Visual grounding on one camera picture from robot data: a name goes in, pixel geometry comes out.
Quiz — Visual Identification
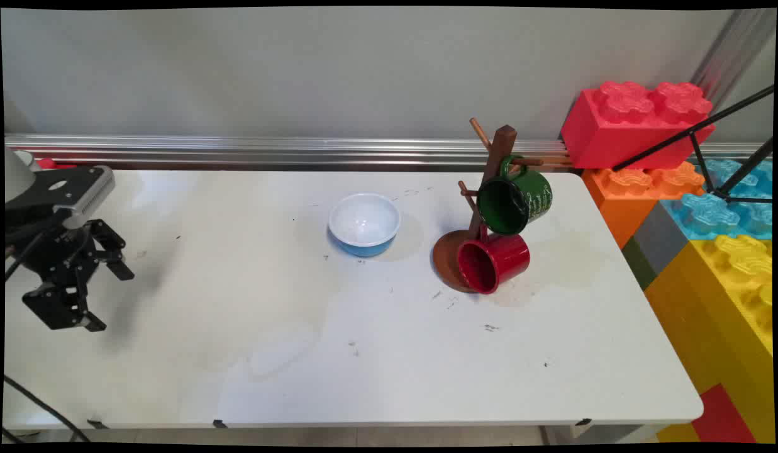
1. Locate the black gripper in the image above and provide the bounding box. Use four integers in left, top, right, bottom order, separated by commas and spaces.
4, 214, 135, 332

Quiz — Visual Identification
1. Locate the green enamel mug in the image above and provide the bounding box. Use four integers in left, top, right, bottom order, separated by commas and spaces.
476, 155, 553, 237

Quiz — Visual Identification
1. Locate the blue and white bowl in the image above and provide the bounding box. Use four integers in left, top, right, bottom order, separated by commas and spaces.
328, 193, 402, 258

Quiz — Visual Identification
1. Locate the red enamel mug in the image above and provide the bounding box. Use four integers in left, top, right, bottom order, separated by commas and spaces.
457, 225, 531, 295

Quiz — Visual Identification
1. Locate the brown wooden mug tree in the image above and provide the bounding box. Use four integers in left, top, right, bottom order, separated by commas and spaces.
431, 117, 543, 294

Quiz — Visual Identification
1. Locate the big orange toy brick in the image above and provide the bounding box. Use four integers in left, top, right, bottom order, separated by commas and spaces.
581, 160, 706, 249

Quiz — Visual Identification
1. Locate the big red toy brick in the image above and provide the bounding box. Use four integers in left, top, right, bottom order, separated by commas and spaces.
560, 80, 716, 171

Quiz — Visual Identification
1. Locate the big dark green toy brick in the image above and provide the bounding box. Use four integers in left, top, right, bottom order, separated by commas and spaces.
621, 236, 659, 291

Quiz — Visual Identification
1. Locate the big grey toy brick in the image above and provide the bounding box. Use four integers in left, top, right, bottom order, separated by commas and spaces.
633, 200, 690, 277

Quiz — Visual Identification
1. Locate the big cyan toy brick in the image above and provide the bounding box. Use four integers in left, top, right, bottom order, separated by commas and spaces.
659, 157, 774, 241

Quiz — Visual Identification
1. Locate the black tripod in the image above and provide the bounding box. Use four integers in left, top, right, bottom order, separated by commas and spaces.
612, 84, 775, 205

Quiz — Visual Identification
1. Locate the big yellow toy brick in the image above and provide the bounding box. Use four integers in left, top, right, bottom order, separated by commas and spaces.
643, 234, 776, 444

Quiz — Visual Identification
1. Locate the flat red toy brick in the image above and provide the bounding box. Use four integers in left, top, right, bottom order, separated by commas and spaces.
691, 383, 759, 444

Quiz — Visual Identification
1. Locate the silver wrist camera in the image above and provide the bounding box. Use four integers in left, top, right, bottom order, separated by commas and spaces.
65, 169, 116, 230

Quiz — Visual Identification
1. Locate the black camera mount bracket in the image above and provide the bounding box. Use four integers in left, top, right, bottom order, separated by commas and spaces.
4, 166, 103, 218

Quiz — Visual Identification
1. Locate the thick black cable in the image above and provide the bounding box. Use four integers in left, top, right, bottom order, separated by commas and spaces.
4, 376, 92, 442

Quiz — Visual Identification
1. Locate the horizontal aluminium rail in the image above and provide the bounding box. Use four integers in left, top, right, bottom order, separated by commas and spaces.
4, 133, 773, 172

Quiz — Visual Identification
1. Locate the slanted aluminium post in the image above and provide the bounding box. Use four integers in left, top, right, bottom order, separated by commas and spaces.
691, 9, 777, 104

